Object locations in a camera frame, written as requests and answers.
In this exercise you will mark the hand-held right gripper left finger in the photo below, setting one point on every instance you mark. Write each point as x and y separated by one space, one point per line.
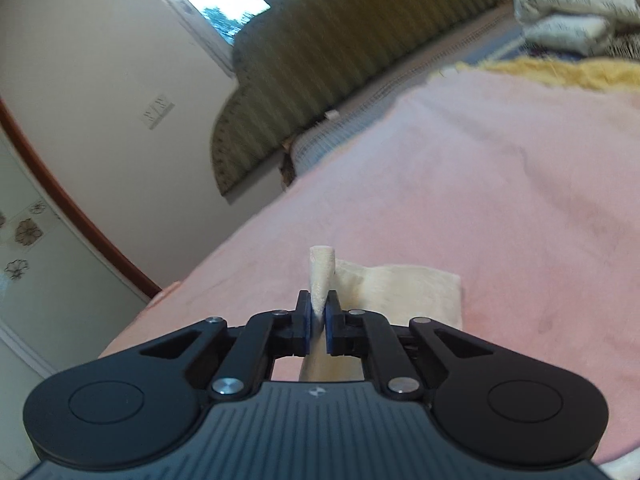
306 331

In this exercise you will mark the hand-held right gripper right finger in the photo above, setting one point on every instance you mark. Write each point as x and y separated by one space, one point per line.
330 332

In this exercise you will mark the cream towel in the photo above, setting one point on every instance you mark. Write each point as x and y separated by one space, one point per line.
390 290

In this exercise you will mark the pink blanket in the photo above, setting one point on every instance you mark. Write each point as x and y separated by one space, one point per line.
475 185

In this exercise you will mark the olive padded headboard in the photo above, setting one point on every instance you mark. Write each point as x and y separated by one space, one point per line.
325 50

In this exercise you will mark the yellow fuzzy blanket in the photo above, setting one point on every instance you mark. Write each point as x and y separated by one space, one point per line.
550 72

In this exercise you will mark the white printed pillow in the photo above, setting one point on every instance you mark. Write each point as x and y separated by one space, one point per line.
570 35

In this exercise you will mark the brown wooden door frame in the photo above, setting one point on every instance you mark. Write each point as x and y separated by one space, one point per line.
75 210

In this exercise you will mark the white wall switch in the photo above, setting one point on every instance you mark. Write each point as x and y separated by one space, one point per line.
157 111

